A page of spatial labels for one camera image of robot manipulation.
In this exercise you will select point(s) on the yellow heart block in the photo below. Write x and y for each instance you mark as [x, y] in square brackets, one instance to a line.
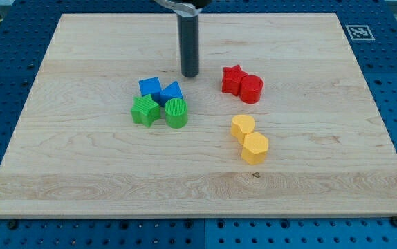
[242, 125]

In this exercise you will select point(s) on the light wooden board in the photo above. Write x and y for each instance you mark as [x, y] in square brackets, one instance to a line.
[77, 154]

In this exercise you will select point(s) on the red circle block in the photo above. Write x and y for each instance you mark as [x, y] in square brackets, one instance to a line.
[251, 88]

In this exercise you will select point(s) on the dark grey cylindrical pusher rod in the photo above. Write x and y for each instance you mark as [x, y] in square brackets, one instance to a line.
[188, 37]

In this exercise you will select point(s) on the green star block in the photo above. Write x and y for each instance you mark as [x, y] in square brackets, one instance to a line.
[145, 110]

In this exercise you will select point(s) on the white fiducial marker tag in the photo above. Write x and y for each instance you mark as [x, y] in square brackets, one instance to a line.
[359, 32]

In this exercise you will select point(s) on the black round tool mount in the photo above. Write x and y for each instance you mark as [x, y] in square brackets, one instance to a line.
[198, 3]

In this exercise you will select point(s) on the blue cube block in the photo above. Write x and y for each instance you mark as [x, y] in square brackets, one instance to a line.
[150, 86]

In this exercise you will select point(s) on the yellow hexagon block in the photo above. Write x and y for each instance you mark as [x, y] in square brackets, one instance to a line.
[255, 148]

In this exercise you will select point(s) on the red star block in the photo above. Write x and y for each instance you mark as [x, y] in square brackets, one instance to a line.
[231, 79]

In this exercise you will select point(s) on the blue triangle block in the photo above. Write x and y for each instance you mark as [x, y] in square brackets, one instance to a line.
[171, 91]

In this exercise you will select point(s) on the green circle block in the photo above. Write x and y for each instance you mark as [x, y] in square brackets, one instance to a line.
[176, 113]

